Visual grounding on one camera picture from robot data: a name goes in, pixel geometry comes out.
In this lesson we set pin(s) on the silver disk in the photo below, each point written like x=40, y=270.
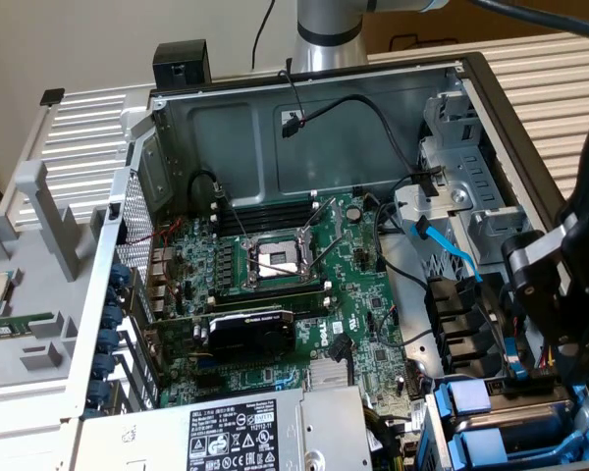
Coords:
x=464, y=398

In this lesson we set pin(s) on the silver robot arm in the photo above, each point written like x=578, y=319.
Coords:
x=338, y=61

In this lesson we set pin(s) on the blue disk carrier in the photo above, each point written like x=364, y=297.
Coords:
x=481, y=446

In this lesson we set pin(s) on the silver metal drive cage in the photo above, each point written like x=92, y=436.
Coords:
x=496, y=225

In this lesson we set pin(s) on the black plastic clip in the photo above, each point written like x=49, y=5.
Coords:
x=428, y=184

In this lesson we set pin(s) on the white label tag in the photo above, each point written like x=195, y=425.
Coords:
x=417, y=413

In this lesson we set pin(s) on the green motherboard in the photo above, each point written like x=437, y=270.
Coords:
x=353, y=294

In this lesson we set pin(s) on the silver coin battery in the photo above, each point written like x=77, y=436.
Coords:
x=354, y=213

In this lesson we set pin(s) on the metal socket cover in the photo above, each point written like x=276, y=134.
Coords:
x=335, y=216

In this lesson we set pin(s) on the silver chipset heatsink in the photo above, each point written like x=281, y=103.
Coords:
x=328, y=375

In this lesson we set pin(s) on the black RAM slot white latch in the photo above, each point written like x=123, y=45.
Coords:
x=255, y=221
x=306, y=307
x=306, y=294
x=255, y=207

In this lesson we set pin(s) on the thin metal locking lever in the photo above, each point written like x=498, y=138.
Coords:
x=275, y=269
x=233, y=216

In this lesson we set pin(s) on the silver CPU socket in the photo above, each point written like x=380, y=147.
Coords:
x=270, y=252

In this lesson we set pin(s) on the black graphics card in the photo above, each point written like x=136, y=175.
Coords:
x=245, y=338

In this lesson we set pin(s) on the blue expansion slot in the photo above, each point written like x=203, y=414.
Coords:
x=206, y=364

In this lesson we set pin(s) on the open grey PC case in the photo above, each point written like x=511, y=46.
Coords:
x=226, y=147

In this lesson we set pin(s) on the silver power supply unit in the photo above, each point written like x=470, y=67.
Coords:
x=176, y=432

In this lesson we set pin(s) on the dark blue slot clip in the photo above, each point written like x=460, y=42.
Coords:
x=120, y=273
x=107, y=341
x=111, y=317
x=103, y=366
x=114, y=295
x=98, y=392

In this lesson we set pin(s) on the black plastic block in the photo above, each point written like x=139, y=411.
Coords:
x=181, y=54

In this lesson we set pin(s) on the grey plastic parts rack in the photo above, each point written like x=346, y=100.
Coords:
x=39, y=294

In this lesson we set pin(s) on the small black end cap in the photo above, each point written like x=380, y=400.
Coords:
x=52, y=96

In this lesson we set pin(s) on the green RAM stick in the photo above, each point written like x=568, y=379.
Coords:
x=5, y=329

